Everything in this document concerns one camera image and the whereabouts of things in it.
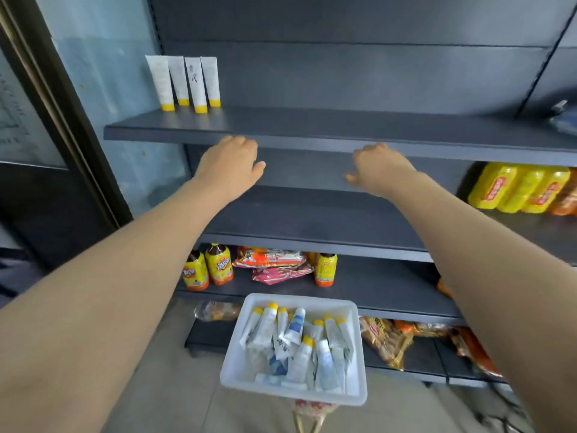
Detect person's left hand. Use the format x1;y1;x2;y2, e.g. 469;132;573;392
193;135;267;204

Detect person's right hand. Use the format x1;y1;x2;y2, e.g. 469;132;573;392
345;143;420;199

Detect person's right forearm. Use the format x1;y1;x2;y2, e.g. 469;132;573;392
387;171;577;433

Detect person's left forearm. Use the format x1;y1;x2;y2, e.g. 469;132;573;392
0;176;237;433

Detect dark grey metal shelving unit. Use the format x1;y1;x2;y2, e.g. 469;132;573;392
104;0;577;388

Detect yellow label tea bottle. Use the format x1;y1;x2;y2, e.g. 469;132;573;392
182;250;210;292
205;243;234;286
314;253;338;287

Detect plain white yellow-capped tube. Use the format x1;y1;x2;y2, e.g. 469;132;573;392
200;57;221;108
168;56;190;106
145;55;176;112

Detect pink snack packet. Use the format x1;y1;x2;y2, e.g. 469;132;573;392
252;265;314;285

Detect white yellow-capped tube black print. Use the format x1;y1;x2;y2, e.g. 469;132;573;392
185;57;208;114

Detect yellow drink bottle red label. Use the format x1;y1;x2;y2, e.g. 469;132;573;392
522;167;571;214
468;162;519;210
498;166;545;214

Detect clear plastic snack bag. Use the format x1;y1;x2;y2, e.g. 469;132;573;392
194;301;242;323

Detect golden brown snack bag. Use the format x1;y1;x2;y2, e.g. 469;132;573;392
359;316;414;371

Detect orange flat snack packet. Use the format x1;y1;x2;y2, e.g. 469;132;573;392
395;320;452;339

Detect pile of white cream tubes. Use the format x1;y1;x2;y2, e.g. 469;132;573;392
239;303;355;395

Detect white plastic basket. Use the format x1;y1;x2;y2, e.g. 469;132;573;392
220;293;368;407

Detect red orange snack bag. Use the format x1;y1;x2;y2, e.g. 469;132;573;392
451;327;502;378

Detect orange drink bottle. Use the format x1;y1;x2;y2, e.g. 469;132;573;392
548;169;577;217

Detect black framed glass door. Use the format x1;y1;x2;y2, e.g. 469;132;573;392
0;0;134;307

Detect wooden stool with patterned seat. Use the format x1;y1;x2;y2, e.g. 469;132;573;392
288;399;340;433

